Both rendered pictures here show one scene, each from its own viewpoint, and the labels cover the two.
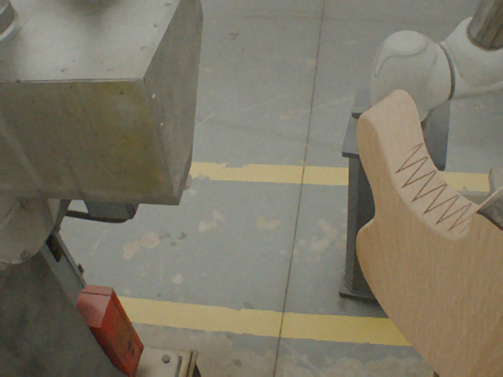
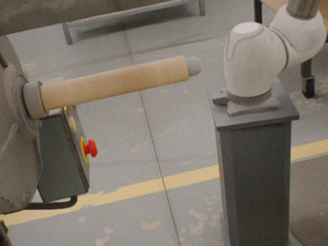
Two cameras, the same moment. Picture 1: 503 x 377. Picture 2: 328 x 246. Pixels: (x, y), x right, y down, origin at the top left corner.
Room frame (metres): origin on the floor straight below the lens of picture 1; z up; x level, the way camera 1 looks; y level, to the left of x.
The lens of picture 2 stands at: (0.10, 0.28, 1.48)
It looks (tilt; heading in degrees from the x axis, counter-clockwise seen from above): 33 degrees down; 339
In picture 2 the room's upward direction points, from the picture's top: 10 degrees counter-clockwise
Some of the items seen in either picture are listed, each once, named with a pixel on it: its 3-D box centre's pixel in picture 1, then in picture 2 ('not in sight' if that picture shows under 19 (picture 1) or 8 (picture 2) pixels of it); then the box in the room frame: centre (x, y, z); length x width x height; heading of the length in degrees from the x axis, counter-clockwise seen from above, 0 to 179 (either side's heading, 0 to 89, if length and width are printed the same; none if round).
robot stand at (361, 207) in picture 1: (390, 207); (252, 173); (1.14, -0.46, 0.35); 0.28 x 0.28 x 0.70; 65
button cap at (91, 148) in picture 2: not in sight; (87, 149); (0.84, 0.18, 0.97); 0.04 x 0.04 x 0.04; 73
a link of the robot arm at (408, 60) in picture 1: (406, 74); (249, 56); (1.14, -0.47, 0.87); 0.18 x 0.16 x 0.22; 93
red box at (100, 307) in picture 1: (78, 324); not in sight; (0.82, 0.48, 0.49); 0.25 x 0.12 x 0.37; 73
